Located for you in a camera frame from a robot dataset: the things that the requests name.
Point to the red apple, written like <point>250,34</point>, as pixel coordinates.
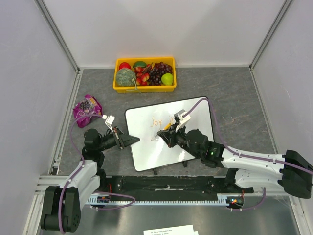
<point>125,65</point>

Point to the purple snack bag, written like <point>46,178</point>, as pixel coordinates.
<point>85,109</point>

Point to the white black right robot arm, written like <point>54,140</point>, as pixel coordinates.
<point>289,172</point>

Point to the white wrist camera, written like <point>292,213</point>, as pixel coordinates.
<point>109,119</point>
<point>181,118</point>

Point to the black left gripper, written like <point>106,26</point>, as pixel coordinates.
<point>123,140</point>

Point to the white paper sheet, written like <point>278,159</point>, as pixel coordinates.
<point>178,230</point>

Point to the green pear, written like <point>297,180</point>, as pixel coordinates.
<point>167,79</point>

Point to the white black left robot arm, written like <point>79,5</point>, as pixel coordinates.
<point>63,203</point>

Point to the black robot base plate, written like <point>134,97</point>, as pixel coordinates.
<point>170,188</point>

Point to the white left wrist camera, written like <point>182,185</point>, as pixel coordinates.
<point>109,119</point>

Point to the green red mango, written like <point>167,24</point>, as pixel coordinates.
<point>139,64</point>

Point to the white whiteboard black frame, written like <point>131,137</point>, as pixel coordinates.
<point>144,122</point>

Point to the white marker pen orange tip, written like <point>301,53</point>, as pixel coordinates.
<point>157,136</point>

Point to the yellow plastic fruit tray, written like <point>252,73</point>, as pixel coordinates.
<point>150,61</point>

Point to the red lychee cluster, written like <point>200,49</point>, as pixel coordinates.
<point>142,76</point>

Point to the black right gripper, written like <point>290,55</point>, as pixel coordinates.
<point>169,135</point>

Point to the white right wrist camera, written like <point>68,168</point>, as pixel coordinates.
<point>181,118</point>

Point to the green striped melon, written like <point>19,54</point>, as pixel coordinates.
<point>125,77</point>

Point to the dark red grape bunch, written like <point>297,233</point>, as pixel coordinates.
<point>156,73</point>

